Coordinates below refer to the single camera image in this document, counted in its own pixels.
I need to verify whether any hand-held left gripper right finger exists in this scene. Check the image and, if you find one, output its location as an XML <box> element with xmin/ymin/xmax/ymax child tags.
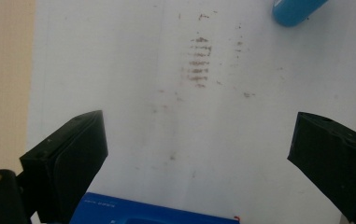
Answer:
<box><xmin>287</xmin><ymin>111</ymin><xmax>356</xmax><ymax>224</ymax></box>

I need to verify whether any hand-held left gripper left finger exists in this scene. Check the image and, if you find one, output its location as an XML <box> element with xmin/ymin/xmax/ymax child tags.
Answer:
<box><xmin>19</xmin><ymin>109</ymin><xmax>109</xmax><ymax>224</ymax></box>

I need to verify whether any blue cardboard box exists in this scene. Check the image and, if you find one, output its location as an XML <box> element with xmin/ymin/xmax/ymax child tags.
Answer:
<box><xmin>69</xmin><ymin>191</ymin><xmax>241</xmax><ymax>224</ymax></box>

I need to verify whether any blue bottle with white cap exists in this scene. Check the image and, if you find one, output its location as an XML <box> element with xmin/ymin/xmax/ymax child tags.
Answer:
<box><xmin>271</xmin><ymin>0</ymin><xmax>330</xmax><ymax>28</ymax></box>

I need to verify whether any white table mat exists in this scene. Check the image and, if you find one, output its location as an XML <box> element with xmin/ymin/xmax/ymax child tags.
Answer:
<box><xmin>25</xmin><ymin>0</ymin><xmax>356</xmax><ymax>224</ymax></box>

